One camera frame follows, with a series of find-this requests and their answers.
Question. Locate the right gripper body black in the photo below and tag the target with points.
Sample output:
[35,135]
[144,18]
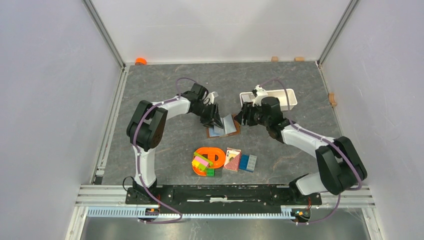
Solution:
[255,117]

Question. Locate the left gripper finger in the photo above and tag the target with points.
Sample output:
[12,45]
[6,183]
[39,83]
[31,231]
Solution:
[207,119]
[216,119]

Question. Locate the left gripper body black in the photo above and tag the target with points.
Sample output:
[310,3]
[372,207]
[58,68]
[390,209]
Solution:
[202,108]

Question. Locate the white plastic tray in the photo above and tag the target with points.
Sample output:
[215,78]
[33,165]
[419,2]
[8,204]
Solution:
[287,98]

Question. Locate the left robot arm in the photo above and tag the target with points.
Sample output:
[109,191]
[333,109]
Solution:
[148,122]

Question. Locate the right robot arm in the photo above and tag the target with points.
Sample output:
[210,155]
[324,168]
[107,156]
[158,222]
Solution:
[339,165]

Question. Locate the playing card box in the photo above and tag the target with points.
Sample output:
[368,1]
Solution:
[232,159]

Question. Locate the orange plastic loop toy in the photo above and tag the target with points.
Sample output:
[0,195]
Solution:
[214,154]

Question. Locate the pink yellow brick stack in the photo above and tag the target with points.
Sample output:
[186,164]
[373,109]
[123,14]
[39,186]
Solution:
[200,162]

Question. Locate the blue building brick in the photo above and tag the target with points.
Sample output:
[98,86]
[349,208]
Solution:
[244,159]

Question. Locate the dark grey building brick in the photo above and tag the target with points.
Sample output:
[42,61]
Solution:
[218,172]

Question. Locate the green building brick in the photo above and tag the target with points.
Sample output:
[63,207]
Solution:
[210,172]

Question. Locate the wooden block right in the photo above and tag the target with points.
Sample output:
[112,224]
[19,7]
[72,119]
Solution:
[299,59]

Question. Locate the wooden curved piece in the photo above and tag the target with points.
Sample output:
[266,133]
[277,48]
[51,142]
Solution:
[332,99]

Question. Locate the orange round cap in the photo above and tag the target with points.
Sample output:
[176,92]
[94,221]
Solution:
[140,61]

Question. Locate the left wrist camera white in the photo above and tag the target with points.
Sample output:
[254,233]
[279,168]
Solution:
[210,98]

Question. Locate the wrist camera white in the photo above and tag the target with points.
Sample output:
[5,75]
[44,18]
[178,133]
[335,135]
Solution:
[259,94]
[210,98]

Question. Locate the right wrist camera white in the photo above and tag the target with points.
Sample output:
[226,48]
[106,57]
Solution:
[259,94]

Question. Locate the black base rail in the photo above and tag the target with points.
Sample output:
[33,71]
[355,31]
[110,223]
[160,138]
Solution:
[221,198]

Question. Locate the white cable comb strip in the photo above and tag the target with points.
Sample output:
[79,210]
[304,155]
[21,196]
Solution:
[143,213]

